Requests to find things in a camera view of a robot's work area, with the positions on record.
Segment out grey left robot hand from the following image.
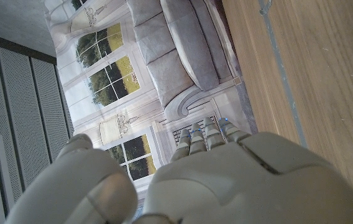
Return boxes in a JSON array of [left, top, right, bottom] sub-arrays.
[[4, 117, 353, 224]]

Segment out printed sofa room backdrop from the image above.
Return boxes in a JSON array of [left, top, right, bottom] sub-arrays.
[[42, 0, 260, 218]]

